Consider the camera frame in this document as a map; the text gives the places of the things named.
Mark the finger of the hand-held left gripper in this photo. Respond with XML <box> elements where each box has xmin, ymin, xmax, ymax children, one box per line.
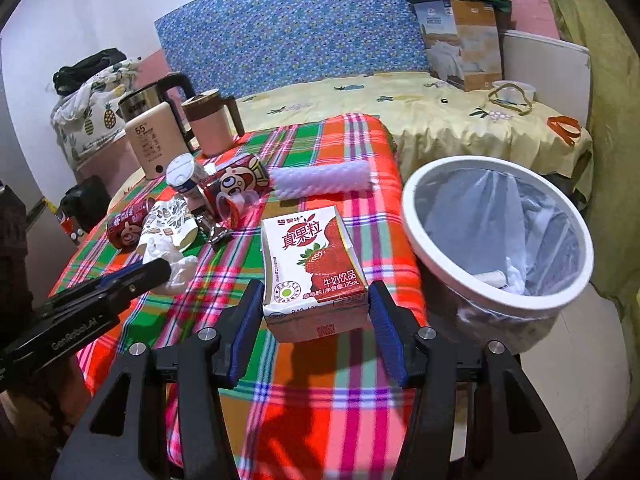
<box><xmin>32</xmin><ymin>259</ymin><xmax>174</xmax><ymax>322</ymax></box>
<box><xmin>47</xmin><ymin>265</ymin><xmax>149</xmax><ymax>307</ymax></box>

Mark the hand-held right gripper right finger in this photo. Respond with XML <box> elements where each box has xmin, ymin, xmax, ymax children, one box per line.
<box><xmin>367</xmin><ymin>280</ymin><xmax>581</xmax><ymax>480</ymax></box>

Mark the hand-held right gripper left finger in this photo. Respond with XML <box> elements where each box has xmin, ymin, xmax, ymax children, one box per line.
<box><xmin>50</xmin><ymin>280</ymin><xmax>266</xmax><ymax>480</ymax></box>

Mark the white plastic bag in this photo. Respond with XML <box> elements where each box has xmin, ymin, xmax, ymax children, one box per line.
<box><xmin>142</xmin><ymin>240</ymin><xmax>201</xmax><ymax>296</ymax></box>

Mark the small red cartoon can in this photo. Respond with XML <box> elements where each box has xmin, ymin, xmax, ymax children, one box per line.
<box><xmin>107</xmin><ymin>196</ymin><xmax>158</xmax><ymax>251</ymax></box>

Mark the white patterned wrapper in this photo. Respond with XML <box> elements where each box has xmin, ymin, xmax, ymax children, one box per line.
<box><xmin>136</xmin><ymin>199</ymin><xmax>200</xmax><ymax>257</ymax></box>

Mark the strawberry milk carton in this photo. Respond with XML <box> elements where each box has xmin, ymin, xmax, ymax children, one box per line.
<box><xmin>261</xmin><ymin>205</ymin><xmax>371</xmax><ymax>343</ymax></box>

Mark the white yogurt bottle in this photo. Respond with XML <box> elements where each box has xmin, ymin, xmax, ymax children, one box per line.
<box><xmin>166</xmin><ymin>154</ymin><xmax>211</xmax><ymax>196</ymax></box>

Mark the white round waste bin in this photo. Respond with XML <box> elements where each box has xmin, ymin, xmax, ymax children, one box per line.
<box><xmin>400</xmin><ymin>156</ymin><xmax>596</xmax><ymax>353</ymax></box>

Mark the large red cartoon can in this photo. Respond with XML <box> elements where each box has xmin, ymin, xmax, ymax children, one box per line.
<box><xmin>200</xmin><ymin>154</ymin><xmax>271</xmax><ymax>221</ymax></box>

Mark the metal clip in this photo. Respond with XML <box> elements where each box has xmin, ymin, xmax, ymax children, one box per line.
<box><xmin>197</xmin><ymin>212</ymin><xmax>233</xmax><ymax>253</ymax></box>

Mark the black appliance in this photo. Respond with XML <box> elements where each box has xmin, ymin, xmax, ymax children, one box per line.
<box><xmin>60</xmin><ymin>177</ymin><xmax>113</xmax><ymax>246</ymax></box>

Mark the plaid tablecloth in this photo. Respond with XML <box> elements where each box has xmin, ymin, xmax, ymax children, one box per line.
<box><xmin>47</xmin><ymin>112</ymin><xmax>431</xmax><ymax>480</ymax></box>

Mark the pink stand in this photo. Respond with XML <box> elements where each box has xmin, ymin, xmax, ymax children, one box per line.
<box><xmin>75</xmin><ymin>132</ymin><xmax>146</xmax><ymax>197</ymax></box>

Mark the crumpled white tissue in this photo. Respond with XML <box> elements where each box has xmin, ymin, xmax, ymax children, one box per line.
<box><xmin>502</xmin><ymin>260</ymin><xmax>529</xmax><ymax>296</ymax></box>

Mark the clear plastic bin liner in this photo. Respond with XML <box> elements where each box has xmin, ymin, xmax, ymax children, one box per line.
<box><xmin>417</xmin><ymin>167</ymin><xmax>583</xmax><ymax>301</ymax></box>

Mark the pineapple print bedding pile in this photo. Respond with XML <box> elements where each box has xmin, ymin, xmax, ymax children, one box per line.
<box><xmin>50</xmin><ymin>57</ymin><xmax>142</xmax><ymax>171</ymax></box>

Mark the white electric kettle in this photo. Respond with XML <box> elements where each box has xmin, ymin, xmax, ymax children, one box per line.
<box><xmin>117</xmin><ymin>74</ymin><xmax>197</xmax><ymax>151</ymax></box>

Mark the yellow pineapple bed sheet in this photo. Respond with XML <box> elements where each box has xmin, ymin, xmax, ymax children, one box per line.
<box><xmin>235</xmin><ymin>72</ymin><xmax>593</xmax><ymax>196</ymax></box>

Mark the black bag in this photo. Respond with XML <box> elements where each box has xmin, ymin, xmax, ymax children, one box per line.
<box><xmin>52</xmin><ymin>49</ymin><xmax>128</xmax><ymax>91</ymax></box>

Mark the white bowl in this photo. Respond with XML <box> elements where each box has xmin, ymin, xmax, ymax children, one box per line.
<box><xmin>492</xmin><ymin>80</ymin><xmax>536</xmax><ymax>104</ymax></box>

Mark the blue floral headboard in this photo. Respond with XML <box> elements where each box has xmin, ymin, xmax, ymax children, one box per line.
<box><xmin>154</xmin><ymin>0</ymin><xmax>453</xmax><ymax>106</ymax></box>

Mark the printed cardboard box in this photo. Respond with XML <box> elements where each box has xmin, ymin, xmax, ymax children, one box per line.
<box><xmin>412</xmin><ymin>0</ymin><xmax>503</xmax><ymax>93</ymax></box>

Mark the white bed board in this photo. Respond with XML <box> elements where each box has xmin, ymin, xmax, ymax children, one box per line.
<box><xmin>502</xmin><ymin>30</ymin><xmax>591</xmax><ymax>126</ymax></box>

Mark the green curtain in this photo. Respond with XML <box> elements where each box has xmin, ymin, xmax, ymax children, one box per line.
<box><xmin>527</xmin><ymin>0</ymin><xmax>640</xmax><ymax>306</ymax></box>

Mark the dark green bag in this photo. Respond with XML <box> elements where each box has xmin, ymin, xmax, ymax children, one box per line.
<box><xmin>405</xmin><ymin>0</ymin><xmax>513</xmax><ymax>31</ymax></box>

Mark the pink mug with brown handle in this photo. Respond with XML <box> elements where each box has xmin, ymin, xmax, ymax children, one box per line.
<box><xmin>181</xmin><ymin>89</ymin><xmax>246</xmax><ymax>157</ymax></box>

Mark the olive strap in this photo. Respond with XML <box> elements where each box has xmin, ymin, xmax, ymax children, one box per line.
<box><xmin>487</xmin><ymin>82</ymin><xmax>534</xmax><ymax>117</ymax></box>

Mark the orange strap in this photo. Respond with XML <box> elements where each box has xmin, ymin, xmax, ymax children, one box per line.
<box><xmin>547</xmin><ymin>116</ymin><xmax>581</xmax><ymax>147</ymax></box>

